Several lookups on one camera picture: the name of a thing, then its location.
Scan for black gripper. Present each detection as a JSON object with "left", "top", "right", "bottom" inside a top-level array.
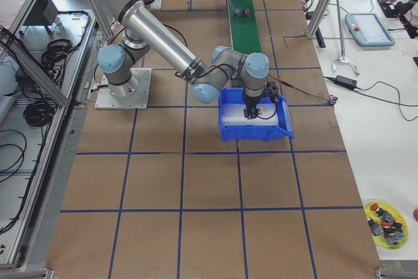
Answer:
[{"left": 242, "top": 88, "right": 263, "bottom": 119}]

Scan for red mushroom push button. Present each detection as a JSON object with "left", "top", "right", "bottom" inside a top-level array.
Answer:
[{"left": 234, "top": 8, "right": 250, "bottom": 18}]

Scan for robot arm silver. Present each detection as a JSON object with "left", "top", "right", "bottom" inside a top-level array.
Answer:
[{"left": 99, "top": 0, "right": 269, "bottom": 120}]

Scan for yellow plate of buttons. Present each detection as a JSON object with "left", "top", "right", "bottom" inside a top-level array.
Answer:
[{"left": 363, "top": 200, "right": 409, "bottom": 250}]

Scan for white foam pad right bin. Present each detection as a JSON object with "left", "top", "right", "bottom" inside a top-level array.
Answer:
[{"left": 221, "top": 102, "right": 281, "bottom": 128}]

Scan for blue bin right side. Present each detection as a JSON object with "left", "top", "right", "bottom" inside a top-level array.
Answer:
[{"left": 217, "top": 86, "right": 295, "bottom": 143}]

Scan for green conveyor belt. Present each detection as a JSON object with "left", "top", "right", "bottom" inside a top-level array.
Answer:
[{"left": 227, "top": 0, "right": 262, "bottom": 54}]

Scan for black power brick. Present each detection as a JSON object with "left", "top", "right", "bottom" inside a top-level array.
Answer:
[{"left": 334, "top": 75, "right": 357, "bottom": 90}]

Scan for teach pendant tablet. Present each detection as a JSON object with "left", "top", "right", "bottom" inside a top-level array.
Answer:
[{"left": 344, "top": 13, "right": 395, "bottom": 47}]

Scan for red black conveyor wires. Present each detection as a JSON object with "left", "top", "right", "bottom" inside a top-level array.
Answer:
[{"left": 267, "top": 74, "right": 337, "bottom": 107}]

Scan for green handled reach grabber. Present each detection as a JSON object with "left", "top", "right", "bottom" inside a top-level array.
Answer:
[{"left": 331, "top": 0, "right": 360, "bottom": 76}]

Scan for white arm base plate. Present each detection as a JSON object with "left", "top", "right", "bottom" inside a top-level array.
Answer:
[{"left": 95, "top": 67, "right": 152, "bottom": 110}]

